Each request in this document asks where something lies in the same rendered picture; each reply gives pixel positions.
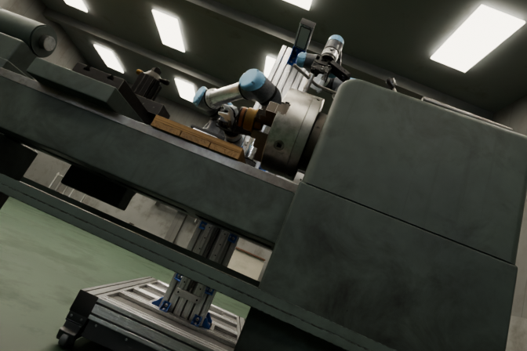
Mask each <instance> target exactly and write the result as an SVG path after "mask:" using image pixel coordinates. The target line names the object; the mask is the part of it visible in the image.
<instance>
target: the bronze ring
mask: <svg viewBox="0 0 527 351"><path fill-rule="evenodd" d="M258 110H259V109H253V108H251V107H250V108H249V109H248V108H247V107H241V109H240V111H239V112H238V117H237V121H236V125H237V126H238V127H243V129H245V130H248V131H250V132H252V131H253V129H255V130H258V131H261V130H262V128H263V126H264V125H263V124H261V123H259V122H256V121H255V116H256V113H257V111H258Z"/></svg>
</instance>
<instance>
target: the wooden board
mask: <svg viewBox="0 0 527 351"><path fill-rule="evenodd" d="M151 127H153V128H156V129H159V130H161V131H163V132H167V133H169V134H171V135H173V136H177V137H179V138H181V139H185V140H186V141H189V142H191V143H194V144H197V145H199V146H201V147H204V148H206V149H209V150H212V151H215V152H217V153H219V154H222V155H224V156H227V157H230V158H232V159H235V160H236V161H240V162H242V163H245V155H244V150H243V148H242V147H238V146H236V145H234V144H232V143H229V142H226V141H223V140H222V139H218V138H216V137H213V136H210V135H208V134H205V133H204V132H199V131H198V130H195V129H193V128H190V127H187V126H185V125H182V124H180V123H177V122H175V121H171V120H169V119H167V118H164V117H162V116H159V115H156V116H155V118H154V120H153V121H152V123H151ZM245 164H246V163H245Z"/></svg>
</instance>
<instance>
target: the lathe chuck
mask: <svg viewBox="0 0 527 351"><path fill-rule="evenodd" d="M314 97H315V96H313V95H311V94H309V93H306V92H302V91H300V90H298V89H294V88H291V89H290V90H289V91H288V92H287V93H286V94H285V97H284V98H283V100H282V103H284V104H285V103H289V105H290V108H289V110H288V112H287V114H285V115H282V114H281V112H279V111H277V114H276V115H275V117H274V120H273V123H272V126H271V129H270V131H269V134H268V136H267V141H266V143H265V146H264V149H263V154H262V158H261V163H260V166H261V168H262V169H264V170H266V171H269V172H272V173H274V174H276V175H279V176H282V177H284V174H285V170H286V166H287V164H288V161H289V157H290V154H291V153H292V150H293V146H294V144H295V142H296V138H297V136H298V133H299V131H300V128H301V125H302V124H303V120H304V118H305V116H306V113H307V111H308V109H309V106H310V105H311V102H312V100H313V98H314ZM277 140H281V141H282V142H283V143H284V148H283V149H282V150H277V149H276V148H275V147H274V143H275V141H277Z"/></svg>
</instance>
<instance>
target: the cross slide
mask: <svg viewBox="0 0 527 351"><path fill-rule="evenodd" d="M72 70H73V71H74V72H77V73H79V74H83V75H85V76H87V77H90V78H93V79H95V80H97V81H101V82H103V83H106V84H108V85H111V86H114V87H115V88H116V89H117V90H118V91H119V92H120V93H121V94H122V96H123V97H124V98H125V100H126V101H127V102H128V103H129V105H130V106H131V107H132V108H133V109H134V110H135V111H136V113H137V114H138V115H139V117H140V118H141V119H142V121H143V122H144V123H145V125H149V126H151V123H152V121H153V120H154V119H153V118H152V116H151V115H150V114H149V113H148V111H147V110H146V108H145V107H144V105H143V104H142V103H141V102H140V100H139V99H138V97H137V96H136V94H135V93H134V92H133V90H132V89H131V88H130V87H129V85H128V84H127V82H126V81H125V79H122V78H119V77H116V76H114V77H113V76H112V75H111V74H108V73H106V72H103V71H100V70H97V69H95V68H93V67H90V68H89V66H87V65H85V64H83V63H79V62H77V63H76V65H75V66H74V68H73V69H72Z"/></svg>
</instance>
